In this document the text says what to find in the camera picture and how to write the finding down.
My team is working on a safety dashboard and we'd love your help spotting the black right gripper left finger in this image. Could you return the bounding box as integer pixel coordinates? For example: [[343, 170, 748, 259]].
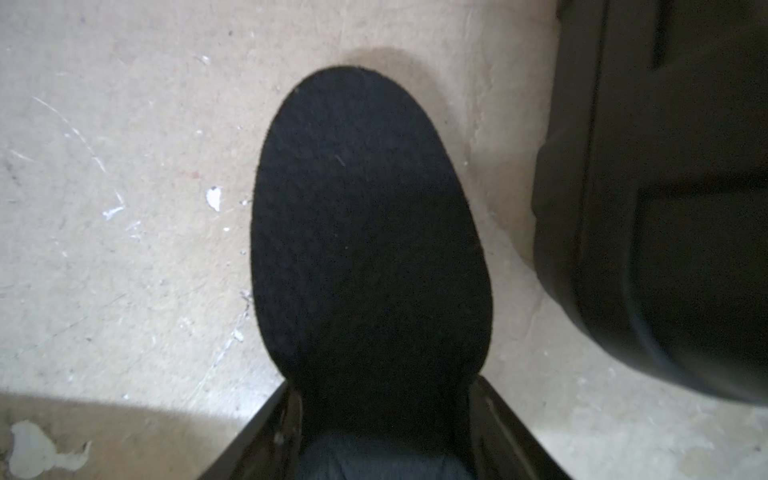
[[199, 381, 303, 480]]

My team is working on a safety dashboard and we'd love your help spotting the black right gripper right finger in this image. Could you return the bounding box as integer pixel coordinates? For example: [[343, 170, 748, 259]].
[[468, 376, 570, 480]]

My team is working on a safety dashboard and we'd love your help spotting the black insole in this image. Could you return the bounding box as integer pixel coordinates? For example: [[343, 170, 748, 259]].
[[251, 66, 493, 479]]

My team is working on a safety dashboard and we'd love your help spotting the black plastic tool case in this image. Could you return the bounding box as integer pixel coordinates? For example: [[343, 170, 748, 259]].
[[532, 0, 767, 406]]

